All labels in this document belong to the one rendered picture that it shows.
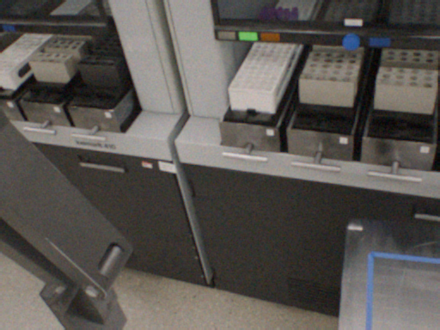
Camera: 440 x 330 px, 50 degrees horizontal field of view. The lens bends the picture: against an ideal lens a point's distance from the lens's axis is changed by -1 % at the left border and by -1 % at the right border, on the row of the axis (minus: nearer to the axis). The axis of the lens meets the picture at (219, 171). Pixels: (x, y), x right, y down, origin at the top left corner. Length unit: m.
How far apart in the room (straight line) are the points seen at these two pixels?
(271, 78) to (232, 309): 0.88
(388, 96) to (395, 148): 0.10
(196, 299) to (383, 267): 1.05
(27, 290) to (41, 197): 1.80
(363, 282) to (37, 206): 0.60
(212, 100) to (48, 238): 0.96
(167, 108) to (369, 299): 0.71
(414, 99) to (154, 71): 0.58
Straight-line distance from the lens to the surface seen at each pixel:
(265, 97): 1.01
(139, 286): 1.80
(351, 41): 0.92
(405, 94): 1.00
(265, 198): 1.16
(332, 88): 1.01
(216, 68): 1.07
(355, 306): 0.71
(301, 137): 1.00
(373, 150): 0.99
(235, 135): 1.05
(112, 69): 1.19
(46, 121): 1.32
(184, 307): 1.70
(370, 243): 0.77
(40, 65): 1.32
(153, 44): 1.11
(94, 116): 1.21
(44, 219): 0.19
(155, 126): 1.19
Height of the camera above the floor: 1.43
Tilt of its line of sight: 43 degrees down
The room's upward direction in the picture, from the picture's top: 11 degrees counter-clockwise
